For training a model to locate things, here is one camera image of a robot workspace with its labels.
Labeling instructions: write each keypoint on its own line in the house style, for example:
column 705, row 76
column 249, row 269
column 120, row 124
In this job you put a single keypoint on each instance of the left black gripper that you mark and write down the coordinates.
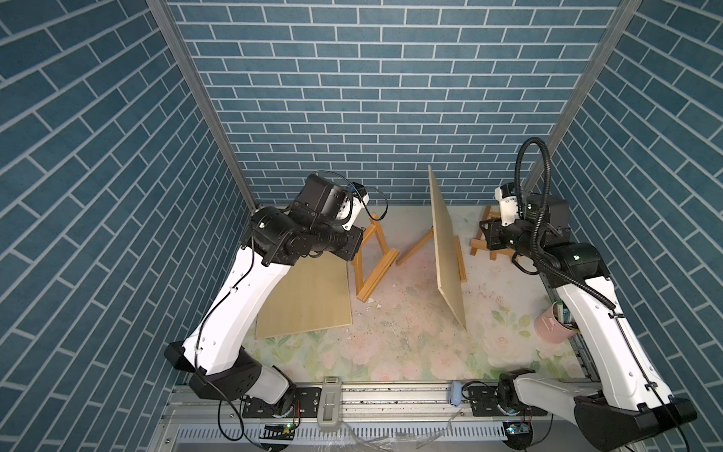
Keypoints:
column 354, row 237

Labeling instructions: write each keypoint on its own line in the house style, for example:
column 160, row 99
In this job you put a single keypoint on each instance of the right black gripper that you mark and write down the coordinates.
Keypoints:
column 490, row 230

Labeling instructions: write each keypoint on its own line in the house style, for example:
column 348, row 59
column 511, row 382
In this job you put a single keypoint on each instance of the plywood canvas board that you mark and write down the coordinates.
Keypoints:
column 314, row 295
column 446, row 257

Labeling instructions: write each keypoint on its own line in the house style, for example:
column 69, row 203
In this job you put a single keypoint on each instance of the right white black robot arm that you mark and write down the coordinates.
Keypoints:
column 629, row 402

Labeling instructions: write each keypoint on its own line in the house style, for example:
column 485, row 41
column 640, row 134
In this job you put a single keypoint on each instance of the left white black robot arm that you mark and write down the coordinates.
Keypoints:
column 320, row 219

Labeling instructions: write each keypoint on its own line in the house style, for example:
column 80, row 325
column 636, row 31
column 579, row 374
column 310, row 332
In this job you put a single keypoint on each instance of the pink cup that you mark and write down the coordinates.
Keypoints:
column 550, row 330

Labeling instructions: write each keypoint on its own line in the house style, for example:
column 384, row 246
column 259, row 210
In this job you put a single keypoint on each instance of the right green circuit board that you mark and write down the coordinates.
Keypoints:
column 517, row 428

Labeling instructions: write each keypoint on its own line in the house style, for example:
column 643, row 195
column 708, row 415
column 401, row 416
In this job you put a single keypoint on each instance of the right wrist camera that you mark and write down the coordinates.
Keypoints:
column 509, row 205

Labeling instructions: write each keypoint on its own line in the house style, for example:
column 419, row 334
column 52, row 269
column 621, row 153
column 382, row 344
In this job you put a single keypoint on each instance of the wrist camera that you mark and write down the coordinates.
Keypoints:
column 509, row 205
column 351, row 207

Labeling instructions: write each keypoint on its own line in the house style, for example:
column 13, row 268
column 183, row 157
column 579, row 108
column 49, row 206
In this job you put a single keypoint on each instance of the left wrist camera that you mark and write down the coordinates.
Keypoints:
column 351, row 207

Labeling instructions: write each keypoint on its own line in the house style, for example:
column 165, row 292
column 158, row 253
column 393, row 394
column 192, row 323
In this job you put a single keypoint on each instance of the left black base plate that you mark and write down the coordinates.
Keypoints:
column 304, row 403

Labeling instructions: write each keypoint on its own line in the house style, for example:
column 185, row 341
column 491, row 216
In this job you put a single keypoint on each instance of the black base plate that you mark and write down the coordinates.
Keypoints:
column 483, row 402
column 304, row 403

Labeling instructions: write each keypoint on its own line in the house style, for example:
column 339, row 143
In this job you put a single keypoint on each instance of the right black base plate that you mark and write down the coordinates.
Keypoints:
column 483, row 402

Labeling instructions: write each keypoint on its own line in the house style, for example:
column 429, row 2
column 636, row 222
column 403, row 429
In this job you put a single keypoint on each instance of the blue rail clip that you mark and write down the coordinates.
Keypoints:
column 455, row 393

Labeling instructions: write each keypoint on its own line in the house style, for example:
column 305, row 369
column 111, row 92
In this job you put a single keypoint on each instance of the grey rail clamp handle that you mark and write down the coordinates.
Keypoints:
column 329, row 417

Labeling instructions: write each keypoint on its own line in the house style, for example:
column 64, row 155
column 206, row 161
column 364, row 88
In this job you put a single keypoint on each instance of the aluminium front rail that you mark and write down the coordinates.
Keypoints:
column 375, row 417

